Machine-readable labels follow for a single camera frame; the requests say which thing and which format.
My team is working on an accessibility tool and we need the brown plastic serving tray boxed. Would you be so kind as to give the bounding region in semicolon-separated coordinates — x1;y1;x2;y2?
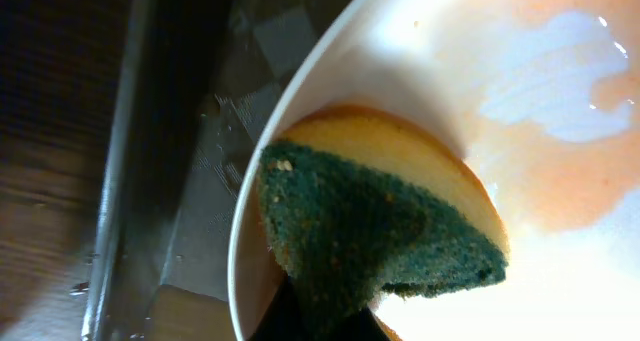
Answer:
81;0;351;340

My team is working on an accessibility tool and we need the white plate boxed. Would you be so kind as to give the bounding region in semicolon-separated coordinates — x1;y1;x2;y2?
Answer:
261;0;639;340

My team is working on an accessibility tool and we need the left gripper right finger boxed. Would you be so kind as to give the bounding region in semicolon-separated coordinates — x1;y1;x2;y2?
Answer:
344;308;390;341

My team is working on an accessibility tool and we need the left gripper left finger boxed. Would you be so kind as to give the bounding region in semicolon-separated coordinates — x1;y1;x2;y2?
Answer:
248;277;305;341

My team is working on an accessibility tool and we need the green and yellow sponge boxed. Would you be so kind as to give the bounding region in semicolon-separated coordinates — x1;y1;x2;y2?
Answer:
255;107;508;340

